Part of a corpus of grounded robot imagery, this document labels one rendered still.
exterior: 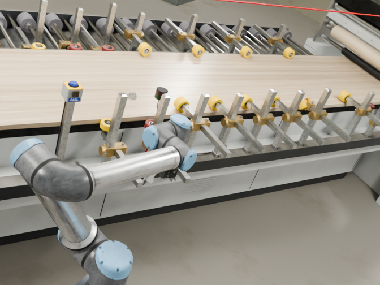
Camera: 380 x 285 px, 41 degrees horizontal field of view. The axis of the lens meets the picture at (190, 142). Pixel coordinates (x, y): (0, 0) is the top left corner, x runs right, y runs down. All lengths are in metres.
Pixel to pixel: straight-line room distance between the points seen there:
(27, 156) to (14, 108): 1.06
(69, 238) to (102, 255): 0.14
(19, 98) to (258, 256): 1.92
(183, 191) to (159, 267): 0.57
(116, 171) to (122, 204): 1.62
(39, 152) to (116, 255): 0.61
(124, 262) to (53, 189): 0.58
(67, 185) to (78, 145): 1.25
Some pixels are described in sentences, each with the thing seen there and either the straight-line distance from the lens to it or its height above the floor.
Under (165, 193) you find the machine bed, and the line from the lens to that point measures 3.40.
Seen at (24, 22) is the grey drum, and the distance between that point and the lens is 3.75.
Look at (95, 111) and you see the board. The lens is 2.74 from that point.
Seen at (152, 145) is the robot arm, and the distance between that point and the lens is 1.97.
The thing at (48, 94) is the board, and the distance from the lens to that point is 2.80.
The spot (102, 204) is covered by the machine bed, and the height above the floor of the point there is 0.23.
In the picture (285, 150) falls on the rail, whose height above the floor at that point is 0.70.
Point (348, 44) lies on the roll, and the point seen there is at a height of 1.03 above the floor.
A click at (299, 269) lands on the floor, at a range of 3.70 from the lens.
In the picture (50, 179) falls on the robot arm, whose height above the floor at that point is 1.34.
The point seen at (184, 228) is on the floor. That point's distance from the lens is 3.54.
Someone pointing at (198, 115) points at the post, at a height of 1.02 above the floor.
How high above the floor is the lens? 2.33
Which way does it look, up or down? 32 degrees down
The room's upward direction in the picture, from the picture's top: 20 degrees clockwise
